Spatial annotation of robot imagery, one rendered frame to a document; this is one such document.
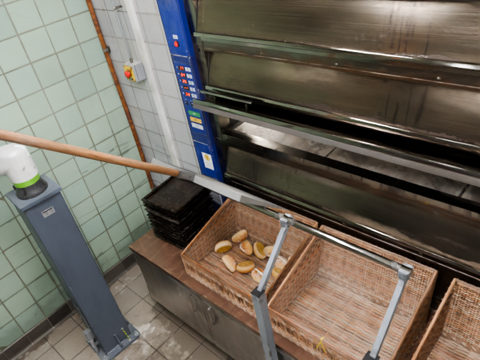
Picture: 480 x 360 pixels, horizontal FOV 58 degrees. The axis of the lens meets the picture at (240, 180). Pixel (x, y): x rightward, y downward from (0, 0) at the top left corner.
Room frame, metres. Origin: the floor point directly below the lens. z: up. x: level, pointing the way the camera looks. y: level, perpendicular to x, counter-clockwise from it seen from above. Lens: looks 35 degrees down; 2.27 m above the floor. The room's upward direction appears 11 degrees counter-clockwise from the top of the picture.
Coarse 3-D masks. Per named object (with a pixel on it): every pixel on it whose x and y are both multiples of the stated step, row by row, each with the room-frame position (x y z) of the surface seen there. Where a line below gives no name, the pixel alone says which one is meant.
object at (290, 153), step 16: (240, 144) 1.95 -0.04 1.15; (256, 144) 1.86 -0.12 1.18; (272, 144) 1.82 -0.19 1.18; (288, 160) 1.71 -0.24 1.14; (304, 160) 1.64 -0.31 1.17; (320, 160) 1.61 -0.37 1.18; (352, 176) 1.46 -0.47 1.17; (368, 176) 1.42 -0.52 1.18; (384, 176) 1.40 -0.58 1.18; (400, 192) 1.30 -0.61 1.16; (416, 192) 1.26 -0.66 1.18; (432, 192) 1.25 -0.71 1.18; (448, 208) 1.17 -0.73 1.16; (464, 208) 1.13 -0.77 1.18
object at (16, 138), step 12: (0, 132) 1.11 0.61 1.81; (12, 132) 1.14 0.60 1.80; (24, 144) 1.14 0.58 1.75; (36, 144) 1.16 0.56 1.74; (48, 144) 1.18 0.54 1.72; (60, 144) 1.20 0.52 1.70; (84, 156) 1.24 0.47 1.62; (96, 156) 1.26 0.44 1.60; (108, 156) 1.28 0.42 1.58; (120, 156) 1.32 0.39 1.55; (144, 168) 1.36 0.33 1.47; (156, 168) 1.39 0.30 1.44; (168, 168) 1.43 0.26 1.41
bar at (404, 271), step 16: (256, 208) 1.38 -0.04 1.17; (288, 224) 1.26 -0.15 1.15; (304, 224) 1.21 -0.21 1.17; (336, 240) 1.10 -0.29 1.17; (272, 256) 1.21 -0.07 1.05; (368, 256) 1.01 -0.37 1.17; (384, 256) 0.99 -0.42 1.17; (400, 272) 0.91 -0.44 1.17; (256, 288) 1.15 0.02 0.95; (400, 288) 0.89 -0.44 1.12; (256, 304) 1.12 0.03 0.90; (384, 320) 0.84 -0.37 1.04; (272, 336) 1.13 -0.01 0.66; (384, 336) 0.81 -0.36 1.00; (272, 352) 1.12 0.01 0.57; (368, 352) 0.80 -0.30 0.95
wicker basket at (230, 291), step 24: (216, 216) 1.85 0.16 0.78; (240, 216) 1.92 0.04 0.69; (264, 216) 1.80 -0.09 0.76; (192, 240) 1.73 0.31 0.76; (216, 240) 1.83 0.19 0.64; (264, 240) 1.76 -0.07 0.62; (288, 240) 1.66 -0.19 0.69; (192, 264) 1.61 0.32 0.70; (216, 264) 1.69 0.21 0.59; (264, 264) 1.62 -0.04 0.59; (288, 264) 1.40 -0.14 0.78; (216, 288) 1.49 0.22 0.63; (240, 288) 1.49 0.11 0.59
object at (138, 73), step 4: (124, 64) 2.47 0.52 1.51; (128, 64) 2.45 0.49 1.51; (132, 64) 2.43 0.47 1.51; (136, 64) 2.43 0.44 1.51; (140, 64) 2.44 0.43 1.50; (124, 68) 2.47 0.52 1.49; (128, 68) 2.44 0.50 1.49; (132, 68) 2.41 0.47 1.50; (136, 68) 2.42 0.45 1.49; (140, 68) 2.44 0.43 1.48; (132, 72) 2.42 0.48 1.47; (136, 72) 2.42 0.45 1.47; (140, 72) 2.43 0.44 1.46; (144, 72) 2.45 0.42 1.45; (132, 76) 2.43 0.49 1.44; (136, 76) 2.41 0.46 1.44; (140, 76) 2.43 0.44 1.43; (144, 76) 2.45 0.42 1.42; (132, 80) 2.44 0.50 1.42; (136, 80) 2.41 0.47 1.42; (140, 80) 2.42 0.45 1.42
